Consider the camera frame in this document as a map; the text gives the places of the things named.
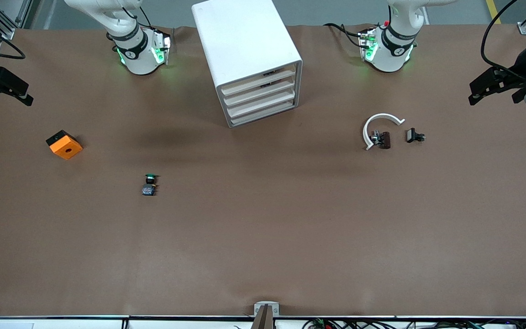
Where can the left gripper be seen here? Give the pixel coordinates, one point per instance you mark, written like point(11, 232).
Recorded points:
point(517, 73)

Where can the white plastic drawer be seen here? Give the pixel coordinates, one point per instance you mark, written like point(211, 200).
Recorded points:
point(258, 92)
point(258, 81)
point(258, 103)
point(258, 114)

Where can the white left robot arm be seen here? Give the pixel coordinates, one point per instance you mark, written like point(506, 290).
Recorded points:
point(388, 55)

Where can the green push button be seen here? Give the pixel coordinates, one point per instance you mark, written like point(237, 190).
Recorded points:
point(149, 190)

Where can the white drawer cabinet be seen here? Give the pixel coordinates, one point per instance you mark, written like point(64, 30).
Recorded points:
point(240, 36)

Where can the orange box with hole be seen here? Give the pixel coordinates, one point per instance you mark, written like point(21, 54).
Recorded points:
point(66, 148)

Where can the small black component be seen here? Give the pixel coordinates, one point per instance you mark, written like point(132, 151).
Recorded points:
point(412, 135)

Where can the white curved plastic piece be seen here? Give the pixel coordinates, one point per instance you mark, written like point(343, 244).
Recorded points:
point(383, 116)

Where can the small brown component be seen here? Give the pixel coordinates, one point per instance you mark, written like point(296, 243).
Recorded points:
point(384, 140)

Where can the brown table cover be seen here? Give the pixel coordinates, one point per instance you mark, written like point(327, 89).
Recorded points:
point(263, 237)

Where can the white table edge rail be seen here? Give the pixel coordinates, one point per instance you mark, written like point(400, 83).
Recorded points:
point(62, 323)

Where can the grey metal bracket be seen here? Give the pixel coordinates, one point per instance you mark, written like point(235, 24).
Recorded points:
point(266, 315)

